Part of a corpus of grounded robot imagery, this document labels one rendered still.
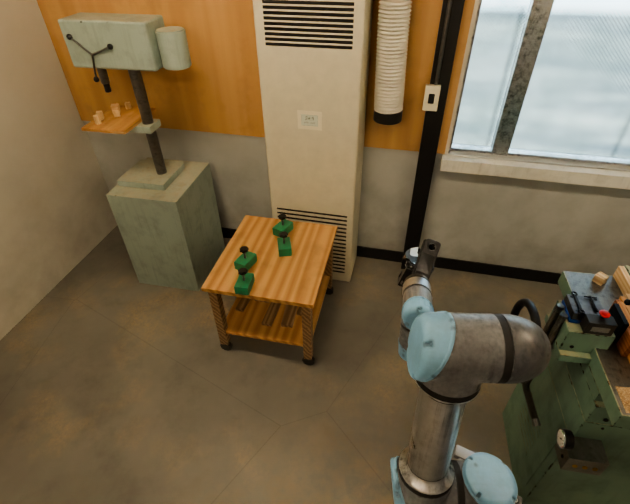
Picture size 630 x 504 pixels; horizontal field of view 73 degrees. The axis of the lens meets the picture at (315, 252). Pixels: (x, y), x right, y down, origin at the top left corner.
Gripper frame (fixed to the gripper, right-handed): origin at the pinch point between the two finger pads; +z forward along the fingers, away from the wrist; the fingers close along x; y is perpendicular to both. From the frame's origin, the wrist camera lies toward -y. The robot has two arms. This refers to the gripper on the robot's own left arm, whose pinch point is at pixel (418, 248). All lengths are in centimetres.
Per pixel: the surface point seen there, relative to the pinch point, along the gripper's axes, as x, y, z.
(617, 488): 106, 59, -3
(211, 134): -122, 39, 140
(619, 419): 66, 15, -24
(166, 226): -119, 84, 87
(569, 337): 54, 8, -3
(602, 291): 72, 0, 25
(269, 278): -47, 69, 55
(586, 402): 68, 24, -9
